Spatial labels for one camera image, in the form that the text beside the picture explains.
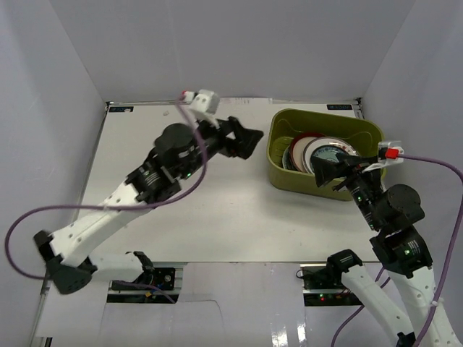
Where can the dark label sticker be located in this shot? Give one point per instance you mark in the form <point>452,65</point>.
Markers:
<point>339,107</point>
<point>121,109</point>

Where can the dark red round plate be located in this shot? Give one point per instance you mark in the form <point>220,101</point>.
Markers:
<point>297,147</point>

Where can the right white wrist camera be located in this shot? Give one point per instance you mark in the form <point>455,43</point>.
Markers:
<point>389,154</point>

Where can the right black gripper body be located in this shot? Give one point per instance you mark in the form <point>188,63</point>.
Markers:
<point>362,185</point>

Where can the white plate teal red rim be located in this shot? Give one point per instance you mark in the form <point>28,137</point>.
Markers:
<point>325,141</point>

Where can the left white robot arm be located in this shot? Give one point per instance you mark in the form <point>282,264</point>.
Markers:
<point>179,152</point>

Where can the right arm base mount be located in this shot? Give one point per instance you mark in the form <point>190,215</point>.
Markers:
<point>320,290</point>

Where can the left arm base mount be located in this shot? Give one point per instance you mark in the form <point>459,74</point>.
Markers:
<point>155,287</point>

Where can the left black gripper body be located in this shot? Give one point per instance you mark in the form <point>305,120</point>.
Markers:
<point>227,137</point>

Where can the white papers at back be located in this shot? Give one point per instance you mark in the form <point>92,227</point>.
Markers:
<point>245,101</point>

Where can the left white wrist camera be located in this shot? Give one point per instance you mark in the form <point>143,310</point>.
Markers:
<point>203,105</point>

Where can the teal scalloped plate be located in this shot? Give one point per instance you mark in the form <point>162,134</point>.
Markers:
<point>285,160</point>

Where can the small teal patterned plate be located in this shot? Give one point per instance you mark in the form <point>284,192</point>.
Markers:
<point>327,152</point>

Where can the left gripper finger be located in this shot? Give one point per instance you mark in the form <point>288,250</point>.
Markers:
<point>239,132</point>
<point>246,141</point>

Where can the olive green plastic bin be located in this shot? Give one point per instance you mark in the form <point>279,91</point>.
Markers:
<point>289,123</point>

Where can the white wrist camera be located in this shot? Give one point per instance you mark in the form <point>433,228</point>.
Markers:
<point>203,105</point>
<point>389,154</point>

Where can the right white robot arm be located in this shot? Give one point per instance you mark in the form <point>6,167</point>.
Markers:
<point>392,213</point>

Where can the dark label sticker right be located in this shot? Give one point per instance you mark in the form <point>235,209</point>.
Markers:
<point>339,107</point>

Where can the dark label sticker left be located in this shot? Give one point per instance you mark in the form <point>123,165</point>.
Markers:
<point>121,109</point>

